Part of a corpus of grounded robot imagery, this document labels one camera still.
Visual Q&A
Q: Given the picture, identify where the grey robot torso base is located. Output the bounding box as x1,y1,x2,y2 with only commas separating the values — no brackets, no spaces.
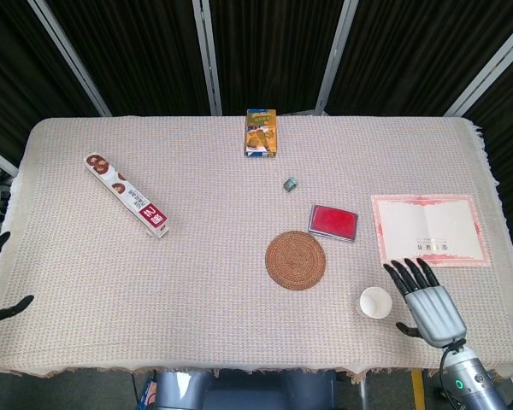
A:
153,369,338,410

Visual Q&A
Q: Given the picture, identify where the brown woven round coaster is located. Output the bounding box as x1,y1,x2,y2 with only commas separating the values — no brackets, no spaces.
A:
264,230,327,290

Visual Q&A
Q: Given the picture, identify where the red bordered paper certificate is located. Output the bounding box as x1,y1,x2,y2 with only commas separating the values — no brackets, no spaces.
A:
370,194,492,268

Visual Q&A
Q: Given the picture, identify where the black folding screen partition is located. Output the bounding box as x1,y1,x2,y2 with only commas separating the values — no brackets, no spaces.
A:
0,0,513,240

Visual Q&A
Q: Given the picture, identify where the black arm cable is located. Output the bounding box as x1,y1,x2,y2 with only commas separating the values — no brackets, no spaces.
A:
436,341,466,410

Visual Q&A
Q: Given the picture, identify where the long white red box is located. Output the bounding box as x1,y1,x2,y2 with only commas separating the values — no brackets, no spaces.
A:
84,153,170,239

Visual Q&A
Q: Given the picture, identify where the red ink stamp pad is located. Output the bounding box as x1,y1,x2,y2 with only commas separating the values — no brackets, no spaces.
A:
308,204,359,243

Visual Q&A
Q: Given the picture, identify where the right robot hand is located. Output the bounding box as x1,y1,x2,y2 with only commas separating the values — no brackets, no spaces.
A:
383,257,468,348

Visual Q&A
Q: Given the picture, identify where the yellow snack box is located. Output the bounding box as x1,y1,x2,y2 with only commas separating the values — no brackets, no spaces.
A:
245,108,279,160

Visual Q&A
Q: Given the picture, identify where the beige woven tablecloth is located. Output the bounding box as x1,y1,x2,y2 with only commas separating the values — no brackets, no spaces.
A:
0,114,513,381

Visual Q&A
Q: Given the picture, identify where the white paper cup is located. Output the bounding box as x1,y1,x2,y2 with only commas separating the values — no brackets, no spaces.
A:
358,286,393,319

